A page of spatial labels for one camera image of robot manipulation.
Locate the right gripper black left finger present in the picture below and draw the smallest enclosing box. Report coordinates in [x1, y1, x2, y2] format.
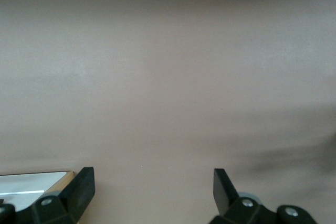
[0, 166, 95, 224]

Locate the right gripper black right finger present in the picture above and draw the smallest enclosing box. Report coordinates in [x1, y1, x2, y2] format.
[208, 168, 316, 224]

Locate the wooden drawer cabinet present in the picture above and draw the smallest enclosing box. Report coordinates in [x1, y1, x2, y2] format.
[0, 170, 76, 206]

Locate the brown paper table cover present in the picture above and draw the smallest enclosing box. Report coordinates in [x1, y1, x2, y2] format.
[0, 0, 336, 224]

